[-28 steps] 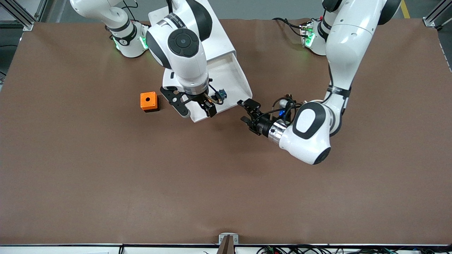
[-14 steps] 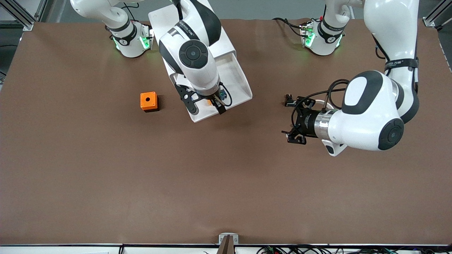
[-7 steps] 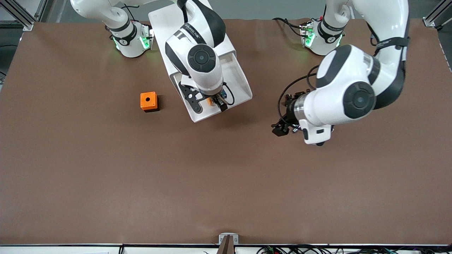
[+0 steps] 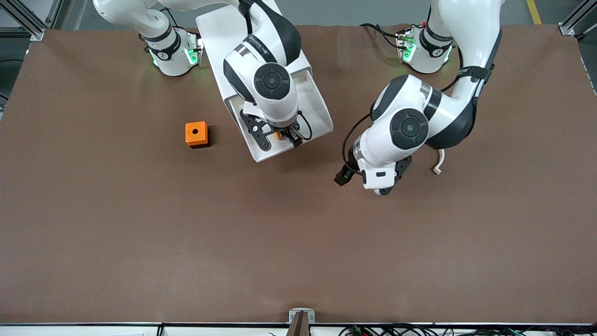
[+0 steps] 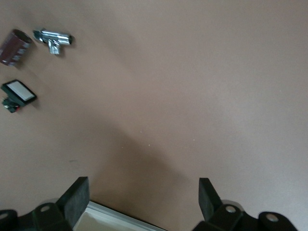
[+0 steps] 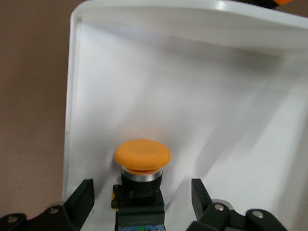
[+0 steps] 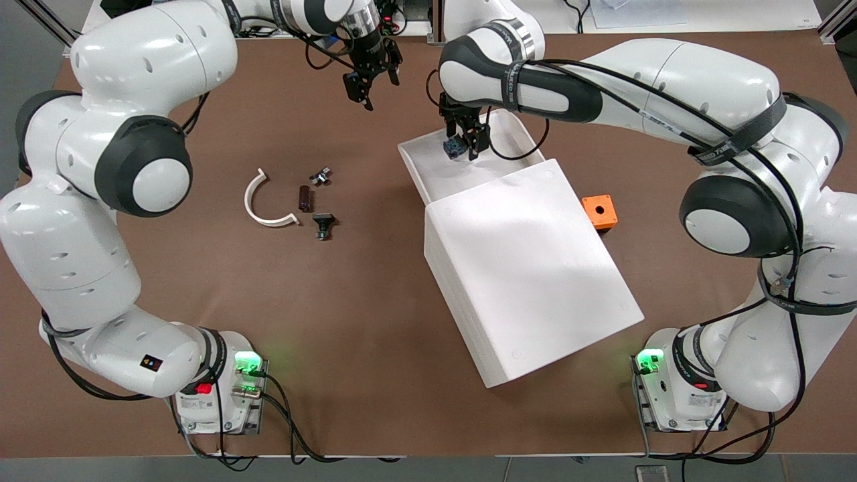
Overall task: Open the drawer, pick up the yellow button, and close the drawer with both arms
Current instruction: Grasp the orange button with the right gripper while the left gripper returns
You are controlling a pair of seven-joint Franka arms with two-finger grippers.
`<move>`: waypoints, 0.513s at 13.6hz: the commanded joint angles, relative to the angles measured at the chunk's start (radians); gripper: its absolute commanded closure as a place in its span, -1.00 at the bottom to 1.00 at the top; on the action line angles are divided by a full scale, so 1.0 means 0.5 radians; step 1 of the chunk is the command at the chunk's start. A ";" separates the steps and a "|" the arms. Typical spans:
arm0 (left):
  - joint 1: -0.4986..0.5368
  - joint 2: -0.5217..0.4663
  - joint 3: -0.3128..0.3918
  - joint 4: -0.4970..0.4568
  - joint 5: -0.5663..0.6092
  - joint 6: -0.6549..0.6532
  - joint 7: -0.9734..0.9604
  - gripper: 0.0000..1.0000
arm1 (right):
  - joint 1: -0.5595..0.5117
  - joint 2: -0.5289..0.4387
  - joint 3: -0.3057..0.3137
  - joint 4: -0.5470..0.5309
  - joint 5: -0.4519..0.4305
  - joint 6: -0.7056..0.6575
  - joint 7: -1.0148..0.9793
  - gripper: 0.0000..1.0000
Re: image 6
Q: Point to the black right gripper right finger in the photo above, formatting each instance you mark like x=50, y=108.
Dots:
x=211, y=216

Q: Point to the white plastic drawer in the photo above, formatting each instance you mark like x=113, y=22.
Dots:
x=168, y=96

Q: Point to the orange box with hole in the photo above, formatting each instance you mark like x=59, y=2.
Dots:
x=282, y=1

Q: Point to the orange mushroom push button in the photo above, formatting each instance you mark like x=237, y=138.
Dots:
x=142, y=154

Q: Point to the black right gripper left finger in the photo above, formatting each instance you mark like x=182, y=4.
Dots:
x=69, y=211

